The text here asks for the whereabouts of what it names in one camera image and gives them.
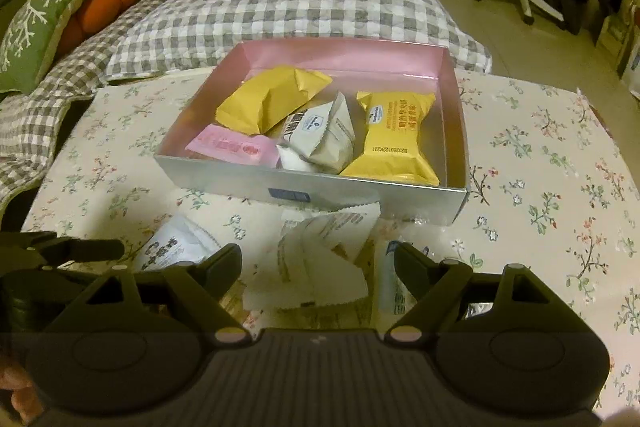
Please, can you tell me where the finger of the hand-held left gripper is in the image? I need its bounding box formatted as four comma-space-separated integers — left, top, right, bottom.
0, 231, 126, 270

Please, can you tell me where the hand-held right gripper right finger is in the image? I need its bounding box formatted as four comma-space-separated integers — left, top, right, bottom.
382, 241, 597, 351

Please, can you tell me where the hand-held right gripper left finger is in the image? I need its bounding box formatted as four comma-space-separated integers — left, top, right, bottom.
47, 244, 252, 351

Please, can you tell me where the clear packet blue print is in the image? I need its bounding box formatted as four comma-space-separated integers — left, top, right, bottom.
375, 239, 418, 318

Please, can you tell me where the white packet black print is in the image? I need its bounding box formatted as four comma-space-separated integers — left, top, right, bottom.
131, 213, 222, 273

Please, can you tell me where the white serrated-edge packet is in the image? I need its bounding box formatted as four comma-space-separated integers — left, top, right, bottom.
244, 201, 382, 309

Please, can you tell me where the silver box pink inside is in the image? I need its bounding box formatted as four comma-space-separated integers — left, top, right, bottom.
154, 41, 468, 227

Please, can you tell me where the person's left hand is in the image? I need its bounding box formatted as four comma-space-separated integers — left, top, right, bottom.
0, 353, 42, 426

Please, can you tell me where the silver foil packet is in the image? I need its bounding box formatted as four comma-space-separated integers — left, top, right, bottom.
462, 301, 497, 322

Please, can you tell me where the pink snack packet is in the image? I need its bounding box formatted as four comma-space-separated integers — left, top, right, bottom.
185, 124, 280, 168

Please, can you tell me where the small white snack packet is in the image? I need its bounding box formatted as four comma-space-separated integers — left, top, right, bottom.
276, 144, 321, 172

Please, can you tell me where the yellow pillow snack packet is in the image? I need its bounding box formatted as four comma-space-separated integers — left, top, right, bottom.
340, 91, 441, 186

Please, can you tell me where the white grey snack packet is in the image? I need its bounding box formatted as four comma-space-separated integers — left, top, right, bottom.
280, 92, 356, 172

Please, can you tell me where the crumpled yellow snack packet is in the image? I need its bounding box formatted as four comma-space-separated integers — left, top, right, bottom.
216, 65, 333, 138

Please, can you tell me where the green cushion white branch print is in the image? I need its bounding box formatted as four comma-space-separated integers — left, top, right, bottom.
0, 0, 125, 95

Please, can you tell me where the grey checked blanket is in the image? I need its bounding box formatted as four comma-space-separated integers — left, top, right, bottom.
0, 0, 493, 212

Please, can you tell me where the cluttered storage shelf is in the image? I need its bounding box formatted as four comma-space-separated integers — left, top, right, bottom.
575, 0, 640, 98

